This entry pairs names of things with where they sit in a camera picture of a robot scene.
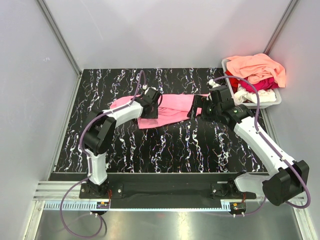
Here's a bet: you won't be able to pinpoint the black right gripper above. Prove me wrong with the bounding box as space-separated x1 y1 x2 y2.
187 95 221 124

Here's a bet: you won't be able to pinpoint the pink t shirt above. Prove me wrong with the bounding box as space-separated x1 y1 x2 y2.
107 93 211 130

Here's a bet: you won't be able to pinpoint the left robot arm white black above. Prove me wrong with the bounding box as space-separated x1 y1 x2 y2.
79 87 163 198

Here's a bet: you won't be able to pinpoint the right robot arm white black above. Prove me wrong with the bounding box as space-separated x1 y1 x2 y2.
187 86 311 206

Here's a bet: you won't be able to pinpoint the white plastic laundry basket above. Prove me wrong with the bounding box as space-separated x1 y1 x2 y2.
221 57 283 110

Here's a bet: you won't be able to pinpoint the white cream shirt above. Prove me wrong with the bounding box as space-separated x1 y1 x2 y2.
234 85 277 104

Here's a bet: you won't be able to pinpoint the peach orange shirt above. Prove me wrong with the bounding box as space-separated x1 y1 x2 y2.
226 53 286 88

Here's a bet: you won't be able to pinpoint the magenta red shirt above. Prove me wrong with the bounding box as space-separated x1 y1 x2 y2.
225 70 286 93

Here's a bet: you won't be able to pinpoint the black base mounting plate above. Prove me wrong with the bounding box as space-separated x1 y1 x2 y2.
79 173 256 211

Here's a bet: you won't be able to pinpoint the white slotted cable duct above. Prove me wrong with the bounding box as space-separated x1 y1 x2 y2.
44 200 240 212

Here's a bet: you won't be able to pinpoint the right aluminium corner post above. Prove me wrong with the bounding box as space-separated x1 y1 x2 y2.
263 0 300 55

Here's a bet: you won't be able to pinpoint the aluminium corner post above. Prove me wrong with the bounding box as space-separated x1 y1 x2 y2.
263 0 300 55
35 0 82 76

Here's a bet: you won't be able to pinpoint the left aluminium corner post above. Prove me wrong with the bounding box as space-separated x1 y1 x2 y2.
35 0 82 76

